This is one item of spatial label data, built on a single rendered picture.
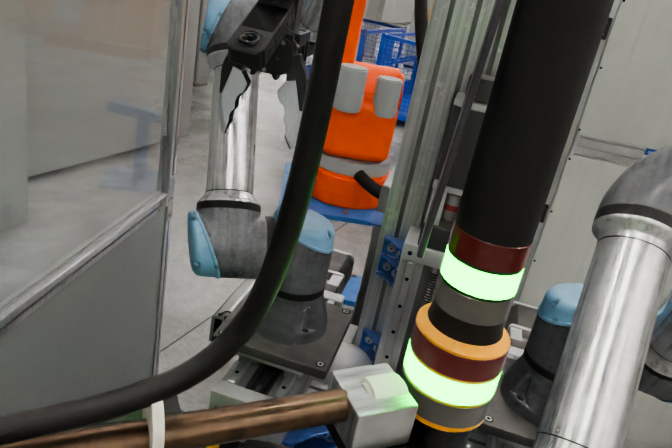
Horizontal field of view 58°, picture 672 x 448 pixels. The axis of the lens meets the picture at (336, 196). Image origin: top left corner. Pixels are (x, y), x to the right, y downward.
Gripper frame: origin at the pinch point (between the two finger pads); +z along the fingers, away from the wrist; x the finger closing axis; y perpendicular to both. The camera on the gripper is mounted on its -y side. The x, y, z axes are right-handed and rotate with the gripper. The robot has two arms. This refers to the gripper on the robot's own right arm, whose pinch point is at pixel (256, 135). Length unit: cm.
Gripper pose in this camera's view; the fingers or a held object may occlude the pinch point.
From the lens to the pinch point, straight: 81.6
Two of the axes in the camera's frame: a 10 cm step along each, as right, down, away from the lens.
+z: -1.8, 9.1, 3.7
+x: -9.7, -2.4, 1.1
